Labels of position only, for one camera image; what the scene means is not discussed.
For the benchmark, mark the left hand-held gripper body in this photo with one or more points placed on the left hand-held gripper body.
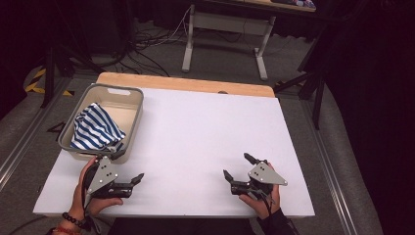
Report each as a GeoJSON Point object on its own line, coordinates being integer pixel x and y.
{"type": "Point", "coordinates": [102, 174]}

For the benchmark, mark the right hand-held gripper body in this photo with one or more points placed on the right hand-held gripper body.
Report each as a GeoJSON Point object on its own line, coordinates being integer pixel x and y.
{"type": "Point", "coordinates": [266, 174]}

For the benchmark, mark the blue white striped shirt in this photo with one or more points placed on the blue white striped shirt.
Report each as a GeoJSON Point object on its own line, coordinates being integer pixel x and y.
{"type": "Point", "coordinates": [94, 129]}

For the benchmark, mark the beige plastic basket grey rim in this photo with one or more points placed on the beige plastic basket grey rim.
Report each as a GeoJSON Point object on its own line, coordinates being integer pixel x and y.
{"type": "Point", "coordinates": [127, 104]}

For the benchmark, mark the person's right hand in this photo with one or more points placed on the person's right hand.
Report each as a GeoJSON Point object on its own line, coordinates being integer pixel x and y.
{"type": "Point", "coordinates": [267, 207]}

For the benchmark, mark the person's left hand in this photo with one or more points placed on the person's left hand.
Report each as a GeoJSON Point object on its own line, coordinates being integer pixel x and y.
{"type": "Point", "coordinates": [80, 202]}

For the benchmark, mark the white table mat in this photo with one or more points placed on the white table mat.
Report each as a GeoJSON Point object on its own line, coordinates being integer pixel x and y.
{"type": "Point", "coordinates": [195, 137]}

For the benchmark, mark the black metal stand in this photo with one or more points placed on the black metal stand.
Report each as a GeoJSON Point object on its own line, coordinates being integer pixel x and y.
{"type": "Point", "coordinates": [318, 98]}

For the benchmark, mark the black tripod stand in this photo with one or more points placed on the black tripod stand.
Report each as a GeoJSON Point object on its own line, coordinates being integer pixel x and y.
{"type": "Point", "coordinates": [49, 78]}

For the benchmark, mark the yellow black hazard tape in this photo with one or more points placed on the yellow black hazard tape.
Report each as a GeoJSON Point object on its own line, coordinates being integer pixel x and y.
{"type": "Point", "coordinates": [36, 83]}

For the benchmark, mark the dark curtain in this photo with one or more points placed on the dark curtain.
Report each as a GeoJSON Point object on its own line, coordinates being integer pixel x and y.
{"type": "Point", "coordinates": [19, 39]}
{"type": "Point", "coordinates": [375, 98]}

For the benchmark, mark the white-legged wooden desk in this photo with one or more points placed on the white-legged wooden desk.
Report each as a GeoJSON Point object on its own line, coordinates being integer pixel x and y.
{"type": "Point", "coordinates": [228, 24]}

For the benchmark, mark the colourful item on desk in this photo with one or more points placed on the colourful item on desk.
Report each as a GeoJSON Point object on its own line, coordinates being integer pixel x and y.
{"type": "Point", "coordinates": [298, 3]}

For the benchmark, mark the metal floor rail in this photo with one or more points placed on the metal floor rail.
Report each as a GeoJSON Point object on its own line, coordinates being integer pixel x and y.
{"type": "Point", "coordinates": [329, 169]}
{"type": "Point", "coordinates": [26, 143]}

